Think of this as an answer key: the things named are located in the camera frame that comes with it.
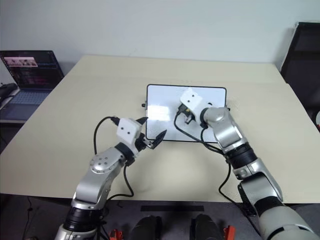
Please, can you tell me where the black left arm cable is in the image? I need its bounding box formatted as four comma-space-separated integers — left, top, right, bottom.
93, 115, 135, 201

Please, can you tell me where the black mesh office chair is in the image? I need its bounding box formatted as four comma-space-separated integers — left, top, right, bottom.
280, 21, 320, 121

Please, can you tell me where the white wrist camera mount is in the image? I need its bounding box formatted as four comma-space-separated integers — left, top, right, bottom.
115, 117, 142, 153
180, 87, 204, 121

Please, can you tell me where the black handheld controller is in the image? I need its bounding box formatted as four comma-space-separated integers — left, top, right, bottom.
0, 82, 20, 101

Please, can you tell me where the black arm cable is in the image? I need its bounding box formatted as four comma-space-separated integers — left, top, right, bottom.
173, 106, 251, 209
93, 115, 135, 201

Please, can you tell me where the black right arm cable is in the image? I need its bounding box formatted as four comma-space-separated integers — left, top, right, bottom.
173, 106, 251, 209

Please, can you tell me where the open blue laptop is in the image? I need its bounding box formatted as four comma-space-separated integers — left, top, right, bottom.
0, 49, 65, 121

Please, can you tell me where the black strip under table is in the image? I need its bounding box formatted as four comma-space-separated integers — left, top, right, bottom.
140, 204, 205, 212

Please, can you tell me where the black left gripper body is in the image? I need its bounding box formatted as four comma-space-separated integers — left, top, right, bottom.
134, 132, 154, 152

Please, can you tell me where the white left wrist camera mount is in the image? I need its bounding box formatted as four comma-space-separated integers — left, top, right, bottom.
115, 117, 142, 153

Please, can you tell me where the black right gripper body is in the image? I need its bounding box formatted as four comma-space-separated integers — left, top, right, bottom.
177, 103, 197, 119

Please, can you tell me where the black framed tabletop whiteboard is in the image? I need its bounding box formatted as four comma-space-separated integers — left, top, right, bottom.
141, 83, 231, 144

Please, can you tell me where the orange black floor object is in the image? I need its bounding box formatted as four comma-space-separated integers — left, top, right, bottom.
223, 225, 237, 240
109, 228, 124, 240

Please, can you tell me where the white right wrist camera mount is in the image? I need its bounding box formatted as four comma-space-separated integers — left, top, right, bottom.
180, 87, 204, 121

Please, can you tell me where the dark rounded shape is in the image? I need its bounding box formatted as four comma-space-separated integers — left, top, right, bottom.
131, 214, 163, 240
191, 213, 222, 240

